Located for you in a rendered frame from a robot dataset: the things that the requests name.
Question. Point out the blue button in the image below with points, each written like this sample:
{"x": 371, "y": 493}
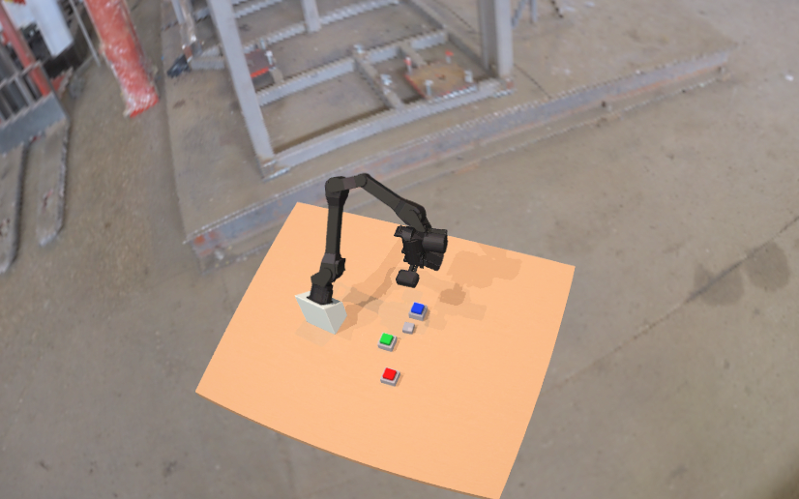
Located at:
{"x": 418, "y": 311}

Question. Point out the green button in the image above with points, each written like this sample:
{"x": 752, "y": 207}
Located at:
{"x": 387, "y": 342}

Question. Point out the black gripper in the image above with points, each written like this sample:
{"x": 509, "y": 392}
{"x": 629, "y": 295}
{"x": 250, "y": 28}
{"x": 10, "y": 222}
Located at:
{"x": 410, "y": 278}

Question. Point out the red button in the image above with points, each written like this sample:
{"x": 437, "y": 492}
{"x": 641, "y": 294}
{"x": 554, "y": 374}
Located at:
{"x": 390, "y": 376}

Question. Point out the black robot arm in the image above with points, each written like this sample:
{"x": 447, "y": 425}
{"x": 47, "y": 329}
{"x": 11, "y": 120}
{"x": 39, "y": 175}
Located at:
{"x": 332, "y": 265}

